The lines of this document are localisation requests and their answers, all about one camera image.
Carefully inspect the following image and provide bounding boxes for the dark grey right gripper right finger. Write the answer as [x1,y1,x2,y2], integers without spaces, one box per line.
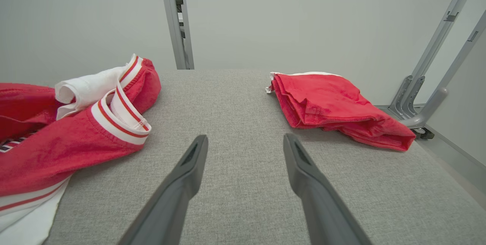
[282,133,373,245]

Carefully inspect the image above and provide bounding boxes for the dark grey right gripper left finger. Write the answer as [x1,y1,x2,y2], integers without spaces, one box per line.
[117,134,209,245]

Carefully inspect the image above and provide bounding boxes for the red shorts white side stripe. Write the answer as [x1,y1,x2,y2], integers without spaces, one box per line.
[265,71,417,152]

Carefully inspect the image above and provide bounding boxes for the red jersey white striped trim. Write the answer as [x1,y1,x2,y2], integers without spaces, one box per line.
[0,54,162,245]

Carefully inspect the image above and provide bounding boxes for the black caster wheel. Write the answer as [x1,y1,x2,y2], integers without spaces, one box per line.
[413,126,436,140]

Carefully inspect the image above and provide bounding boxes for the grey tube leg rounded foot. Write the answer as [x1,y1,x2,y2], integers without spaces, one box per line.
[399,9,486,128]

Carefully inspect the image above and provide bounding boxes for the grey metal frame post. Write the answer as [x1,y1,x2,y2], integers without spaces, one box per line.
[158,0,195,70]

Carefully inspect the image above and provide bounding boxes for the grey frame post with brackets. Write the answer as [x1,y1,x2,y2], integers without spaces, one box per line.
[388,0,483,120]

